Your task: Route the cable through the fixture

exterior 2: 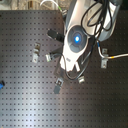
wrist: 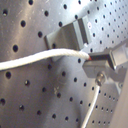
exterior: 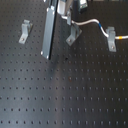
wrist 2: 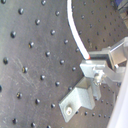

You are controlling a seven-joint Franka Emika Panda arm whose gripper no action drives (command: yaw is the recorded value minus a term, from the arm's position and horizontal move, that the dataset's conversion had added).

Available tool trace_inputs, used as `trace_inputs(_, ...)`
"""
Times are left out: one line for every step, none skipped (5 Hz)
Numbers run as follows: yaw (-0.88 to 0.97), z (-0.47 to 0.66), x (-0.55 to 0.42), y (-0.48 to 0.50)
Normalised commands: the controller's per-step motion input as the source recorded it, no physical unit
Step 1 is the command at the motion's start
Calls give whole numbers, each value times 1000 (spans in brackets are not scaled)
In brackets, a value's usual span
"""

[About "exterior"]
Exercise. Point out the grey metal gripper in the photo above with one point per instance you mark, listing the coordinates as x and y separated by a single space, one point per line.
61 7

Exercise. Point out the black object at top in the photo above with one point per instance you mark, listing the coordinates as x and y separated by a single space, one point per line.
83 4

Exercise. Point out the middle grey cable clip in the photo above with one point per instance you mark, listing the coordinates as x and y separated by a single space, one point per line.
75 32

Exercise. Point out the grey cable clip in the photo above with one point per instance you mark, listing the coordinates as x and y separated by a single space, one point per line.
75 32
111 39
26 29

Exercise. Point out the left grey cable clip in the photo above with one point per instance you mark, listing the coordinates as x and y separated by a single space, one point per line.
26 29

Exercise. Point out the right grey cable clip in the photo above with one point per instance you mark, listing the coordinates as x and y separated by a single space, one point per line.
111 39

